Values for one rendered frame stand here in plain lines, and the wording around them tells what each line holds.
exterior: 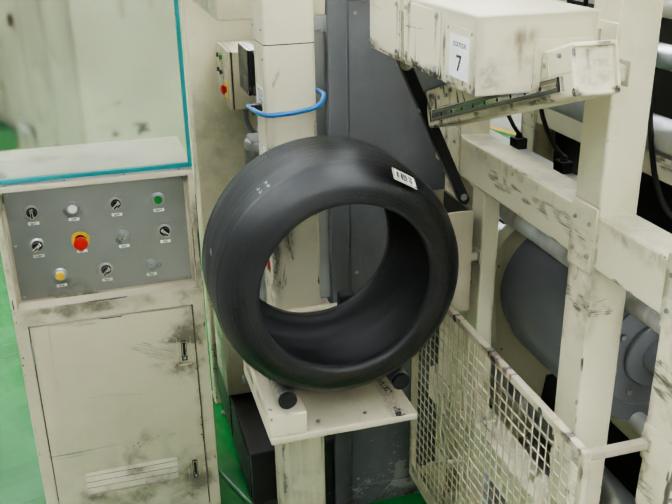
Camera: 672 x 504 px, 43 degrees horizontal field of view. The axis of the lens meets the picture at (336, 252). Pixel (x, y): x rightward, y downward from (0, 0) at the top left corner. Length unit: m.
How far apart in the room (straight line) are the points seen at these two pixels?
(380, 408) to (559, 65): 0.98
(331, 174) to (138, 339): 1.07
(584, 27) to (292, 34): 0.74
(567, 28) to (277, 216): 0.67
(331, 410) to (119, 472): 0.98
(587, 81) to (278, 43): 0.82
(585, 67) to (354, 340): 0.98
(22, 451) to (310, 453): 1.42
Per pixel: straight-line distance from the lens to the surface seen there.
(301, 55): 2.11
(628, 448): 1.80
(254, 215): 1.78
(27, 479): 3.46
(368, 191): 1.80
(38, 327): 2.62
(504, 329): 2.83
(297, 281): 2.28
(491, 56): 1.59
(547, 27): 1.63
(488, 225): 2.36
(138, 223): 2.55
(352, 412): 2.13
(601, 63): 1.59
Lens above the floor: 1.98
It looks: 23 degrees down
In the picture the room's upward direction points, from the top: 1 degrees counter-clockwise
